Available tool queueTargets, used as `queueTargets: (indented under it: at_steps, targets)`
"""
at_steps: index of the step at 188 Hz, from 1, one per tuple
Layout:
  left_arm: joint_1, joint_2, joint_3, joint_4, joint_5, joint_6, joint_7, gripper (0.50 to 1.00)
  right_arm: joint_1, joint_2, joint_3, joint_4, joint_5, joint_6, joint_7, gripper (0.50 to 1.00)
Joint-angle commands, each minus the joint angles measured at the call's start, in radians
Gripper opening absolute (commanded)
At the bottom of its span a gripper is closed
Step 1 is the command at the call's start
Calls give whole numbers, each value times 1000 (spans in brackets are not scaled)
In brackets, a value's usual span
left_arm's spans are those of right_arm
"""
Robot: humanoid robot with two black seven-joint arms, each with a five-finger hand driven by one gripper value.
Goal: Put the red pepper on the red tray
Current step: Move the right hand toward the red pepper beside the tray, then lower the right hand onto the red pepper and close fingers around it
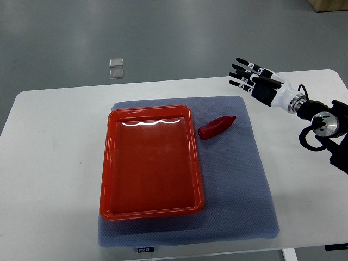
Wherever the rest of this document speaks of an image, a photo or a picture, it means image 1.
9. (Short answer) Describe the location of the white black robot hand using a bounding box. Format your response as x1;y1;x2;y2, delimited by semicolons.
229;58;304;108

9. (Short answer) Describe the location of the red pepper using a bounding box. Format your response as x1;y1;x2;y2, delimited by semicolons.
198;116;237;140

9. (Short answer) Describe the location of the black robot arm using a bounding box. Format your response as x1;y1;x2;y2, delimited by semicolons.
229;58;347;172

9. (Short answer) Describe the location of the red plastic tray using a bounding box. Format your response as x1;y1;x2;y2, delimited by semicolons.
100;105;204;221

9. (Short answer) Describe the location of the cardboard box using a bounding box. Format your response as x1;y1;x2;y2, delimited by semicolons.
308;0;347;12

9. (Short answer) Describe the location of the blue-grey mesh mat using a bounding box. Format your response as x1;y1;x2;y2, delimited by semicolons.
98;96;279;248

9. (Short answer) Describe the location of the upper metal floor plate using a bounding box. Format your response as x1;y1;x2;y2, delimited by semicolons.
109;58;123;68

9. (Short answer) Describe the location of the metal floor plate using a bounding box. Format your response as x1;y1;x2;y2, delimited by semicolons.
109;69;124;79
109;58;123;68

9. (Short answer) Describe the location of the lower metal floor plate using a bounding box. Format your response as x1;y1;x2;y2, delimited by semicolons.
109;69;124;79

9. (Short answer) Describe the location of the white table leg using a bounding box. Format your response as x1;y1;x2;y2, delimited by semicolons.
282;248;298;261

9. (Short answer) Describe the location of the black table control panel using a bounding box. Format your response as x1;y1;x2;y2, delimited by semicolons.
325;243;348;251

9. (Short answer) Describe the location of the black table label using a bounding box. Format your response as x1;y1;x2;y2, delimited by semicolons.
137;247;154;253

